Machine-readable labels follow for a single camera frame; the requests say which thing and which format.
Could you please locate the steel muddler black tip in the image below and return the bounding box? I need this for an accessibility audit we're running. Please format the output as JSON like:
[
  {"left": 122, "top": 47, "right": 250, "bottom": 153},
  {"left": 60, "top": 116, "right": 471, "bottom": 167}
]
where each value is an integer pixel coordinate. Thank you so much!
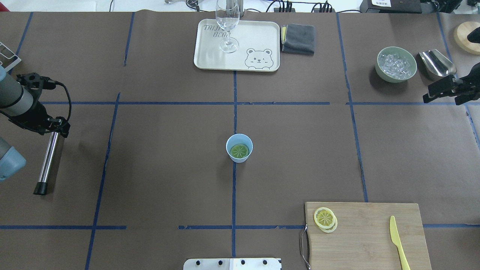
[{"left": 33, "top": 132, "right": 59, "bottom": 195}]

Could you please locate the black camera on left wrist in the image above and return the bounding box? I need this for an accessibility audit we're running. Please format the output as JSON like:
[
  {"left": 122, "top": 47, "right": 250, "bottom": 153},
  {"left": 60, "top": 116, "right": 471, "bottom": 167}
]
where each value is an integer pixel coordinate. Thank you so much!
[{"left": 16, "top": 72, "right": 57, "bottom": 101}]

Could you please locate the black power strip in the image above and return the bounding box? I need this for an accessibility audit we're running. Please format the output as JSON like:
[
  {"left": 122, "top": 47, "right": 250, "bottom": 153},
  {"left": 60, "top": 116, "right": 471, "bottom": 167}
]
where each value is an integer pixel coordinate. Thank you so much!
[{"left": 266, "top": 0, "right": 335, "bottom": 13}]

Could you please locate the clear wine glass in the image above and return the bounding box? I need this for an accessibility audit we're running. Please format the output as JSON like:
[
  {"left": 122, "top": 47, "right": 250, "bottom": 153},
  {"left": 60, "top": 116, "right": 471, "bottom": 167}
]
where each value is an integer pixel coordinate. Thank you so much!
[{"left": 216, "top": 0, "right": 240, "bottom": 53}]

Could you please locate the steel ice scoop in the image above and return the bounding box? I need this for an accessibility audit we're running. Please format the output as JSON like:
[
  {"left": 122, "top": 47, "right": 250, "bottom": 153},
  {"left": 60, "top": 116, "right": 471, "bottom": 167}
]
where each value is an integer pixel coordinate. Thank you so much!
[{"left": 418, "top": 49, "right": 457, "bottom": 80}]

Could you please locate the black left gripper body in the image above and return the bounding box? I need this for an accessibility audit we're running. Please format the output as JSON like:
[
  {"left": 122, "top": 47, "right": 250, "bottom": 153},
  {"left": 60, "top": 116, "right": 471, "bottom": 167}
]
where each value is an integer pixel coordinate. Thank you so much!
[{"left": 7, "top": 101, "right": 57, "bottom": 135}]

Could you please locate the yellow lemon slice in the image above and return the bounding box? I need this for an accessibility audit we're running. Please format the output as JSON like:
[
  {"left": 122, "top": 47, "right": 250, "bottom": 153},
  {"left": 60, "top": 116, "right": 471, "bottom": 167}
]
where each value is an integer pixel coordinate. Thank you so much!
[
  {"left": 313, "top": 207, "right": 338, "bottom": 234},
  {"left": 229, "top": 144, "right": 250, "bottom": 159}
]

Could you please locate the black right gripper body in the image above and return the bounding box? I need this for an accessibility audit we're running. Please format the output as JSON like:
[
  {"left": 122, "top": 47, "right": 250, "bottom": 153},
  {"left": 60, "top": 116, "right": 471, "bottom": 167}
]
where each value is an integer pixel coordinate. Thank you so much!
[{"left": 459, "top": 64, "right": 480, "bottom": 100}]

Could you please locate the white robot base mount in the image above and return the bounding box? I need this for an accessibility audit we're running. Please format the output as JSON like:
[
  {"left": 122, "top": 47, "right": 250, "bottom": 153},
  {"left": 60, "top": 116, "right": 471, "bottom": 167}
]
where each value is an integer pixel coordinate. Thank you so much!
[{"left": 183, "top": 257, "right": 282, "bottom": 270}]

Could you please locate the cream bear serving tray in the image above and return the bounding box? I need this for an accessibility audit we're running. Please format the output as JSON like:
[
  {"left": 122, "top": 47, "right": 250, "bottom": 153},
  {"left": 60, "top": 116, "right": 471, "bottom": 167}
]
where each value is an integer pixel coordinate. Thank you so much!
[{"left": 193, "top": 19, "right": 281, "bottom": 72}]

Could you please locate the yellow plastic knife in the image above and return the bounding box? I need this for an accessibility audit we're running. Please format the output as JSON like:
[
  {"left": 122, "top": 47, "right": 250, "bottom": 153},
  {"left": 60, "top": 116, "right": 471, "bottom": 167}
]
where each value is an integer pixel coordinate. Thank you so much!
[{"left": 389, "top": 216, "right": 410, "bottom": 270}]

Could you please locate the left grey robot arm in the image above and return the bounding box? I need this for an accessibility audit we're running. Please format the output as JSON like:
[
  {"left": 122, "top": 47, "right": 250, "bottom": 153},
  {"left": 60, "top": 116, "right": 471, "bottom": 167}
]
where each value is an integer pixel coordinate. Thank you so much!
[{"left": 0, "top": 67, "right": 72, "bottom": 138}]

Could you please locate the bamboo cutting board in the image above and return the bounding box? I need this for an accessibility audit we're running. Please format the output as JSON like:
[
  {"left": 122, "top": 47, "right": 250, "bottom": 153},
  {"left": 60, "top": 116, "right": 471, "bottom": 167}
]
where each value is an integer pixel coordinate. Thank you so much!
[{"left": 301, "top": 202, "right": 432, "bottom": 270}]

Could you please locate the green bowl of ice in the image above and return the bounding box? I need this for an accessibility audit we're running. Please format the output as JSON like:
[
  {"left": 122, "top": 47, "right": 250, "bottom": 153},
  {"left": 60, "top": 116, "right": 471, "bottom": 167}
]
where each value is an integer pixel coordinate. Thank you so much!
[{"left": 374, "top": 46, "right": 418, "bottom": 83}]

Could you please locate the light blue plastic cup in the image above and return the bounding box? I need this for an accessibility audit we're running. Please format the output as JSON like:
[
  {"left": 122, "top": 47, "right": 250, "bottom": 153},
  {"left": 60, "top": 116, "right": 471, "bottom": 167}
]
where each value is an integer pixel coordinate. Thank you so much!
[{"left": 226, "top": 133, "right": 254, "bottom": 164}]

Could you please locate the white wire cup rack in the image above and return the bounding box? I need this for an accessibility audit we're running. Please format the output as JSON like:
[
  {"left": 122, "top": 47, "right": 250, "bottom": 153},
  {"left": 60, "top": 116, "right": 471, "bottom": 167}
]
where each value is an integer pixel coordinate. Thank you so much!
[{"left": 0, "top": 42, "right": 22, "bottom": 72}]

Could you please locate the black box device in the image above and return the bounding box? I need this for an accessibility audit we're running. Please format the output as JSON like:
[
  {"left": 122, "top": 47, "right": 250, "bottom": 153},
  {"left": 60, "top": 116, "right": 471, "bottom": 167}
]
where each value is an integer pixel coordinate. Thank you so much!
[{"left": 360, "top": 0, "right": 422, "bottom": 14}]

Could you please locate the round wooden stand base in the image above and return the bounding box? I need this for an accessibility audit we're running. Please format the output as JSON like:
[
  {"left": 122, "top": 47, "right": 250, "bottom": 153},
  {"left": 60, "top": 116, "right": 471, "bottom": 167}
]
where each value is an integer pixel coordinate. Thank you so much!
[{"left": 454, "top": 21, "right": 480, "bottom": 55}]

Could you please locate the folded grey cloth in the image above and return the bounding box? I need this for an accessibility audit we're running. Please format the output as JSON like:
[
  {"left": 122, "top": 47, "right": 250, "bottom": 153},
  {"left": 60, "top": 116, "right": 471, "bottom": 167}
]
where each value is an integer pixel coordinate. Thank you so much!
[{"left": 280, "top": 24, "right": 317, "bottom": 55}]

